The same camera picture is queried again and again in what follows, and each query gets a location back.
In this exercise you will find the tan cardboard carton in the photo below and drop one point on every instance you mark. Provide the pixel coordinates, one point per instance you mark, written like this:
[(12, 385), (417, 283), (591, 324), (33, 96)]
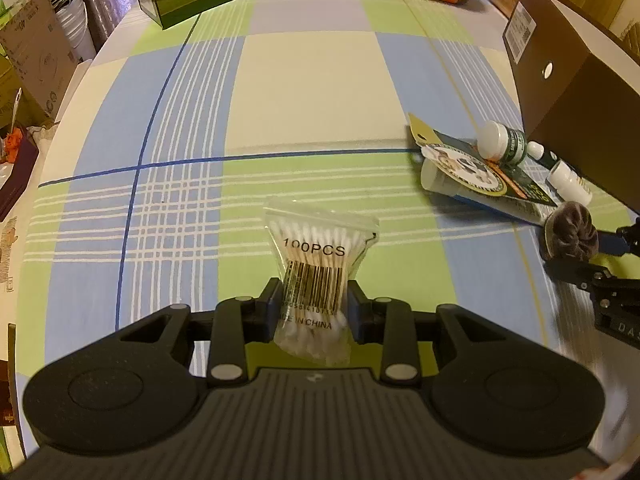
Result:
[(35, 50)]

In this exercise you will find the small orange object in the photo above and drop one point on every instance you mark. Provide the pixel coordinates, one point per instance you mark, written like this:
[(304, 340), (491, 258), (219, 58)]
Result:
[(15, 142)]

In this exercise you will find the brown cardboard box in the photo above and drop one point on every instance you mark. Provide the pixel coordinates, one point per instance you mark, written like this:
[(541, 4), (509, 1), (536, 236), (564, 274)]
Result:
[(575, 85)]

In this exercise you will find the desktop with checked tablecloth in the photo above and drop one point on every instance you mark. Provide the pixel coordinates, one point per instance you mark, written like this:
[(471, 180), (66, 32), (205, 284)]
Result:
[(300, 85)]

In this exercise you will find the green yellow card packet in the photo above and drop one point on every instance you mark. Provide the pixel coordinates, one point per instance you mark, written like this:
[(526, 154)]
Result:
[(470, 165)]

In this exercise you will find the white cream tube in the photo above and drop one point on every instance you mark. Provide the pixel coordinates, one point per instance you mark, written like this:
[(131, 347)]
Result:
[(436, 181)]

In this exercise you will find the stack of white cups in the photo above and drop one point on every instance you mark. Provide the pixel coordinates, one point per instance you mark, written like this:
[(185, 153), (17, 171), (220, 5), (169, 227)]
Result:
[(75, 20)]

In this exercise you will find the dark brown flat box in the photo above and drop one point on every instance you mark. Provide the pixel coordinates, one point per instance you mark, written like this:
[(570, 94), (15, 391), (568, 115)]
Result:
[(15, 185)]

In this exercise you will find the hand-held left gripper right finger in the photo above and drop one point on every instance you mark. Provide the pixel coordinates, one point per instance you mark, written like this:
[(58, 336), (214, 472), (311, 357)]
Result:
[(357, 315)]

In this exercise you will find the plain white pill bottle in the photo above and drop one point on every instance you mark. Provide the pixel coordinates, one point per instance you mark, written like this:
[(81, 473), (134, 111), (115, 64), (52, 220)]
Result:
[(567, 182)]

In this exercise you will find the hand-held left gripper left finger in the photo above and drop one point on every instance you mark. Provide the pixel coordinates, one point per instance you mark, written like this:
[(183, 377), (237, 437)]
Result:
[(273, 307)]

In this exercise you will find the cotton swab bag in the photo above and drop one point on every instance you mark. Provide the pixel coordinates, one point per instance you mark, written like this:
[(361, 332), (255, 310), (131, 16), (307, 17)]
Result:
[(315, 250)]

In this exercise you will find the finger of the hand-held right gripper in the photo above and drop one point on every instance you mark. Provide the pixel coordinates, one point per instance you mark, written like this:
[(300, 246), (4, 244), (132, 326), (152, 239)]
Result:
[(570, 272), (617, 244)]

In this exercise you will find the green label white bottle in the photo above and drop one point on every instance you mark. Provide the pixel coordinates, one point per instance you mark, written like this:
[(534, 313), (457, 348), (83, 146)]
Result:
[(505, 142)]

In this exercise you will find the dark brown scrunchie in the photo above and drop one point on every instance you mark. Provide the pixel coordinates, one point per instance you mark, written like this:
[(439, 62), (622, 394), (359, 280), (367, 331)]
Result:
[(570, 230)]

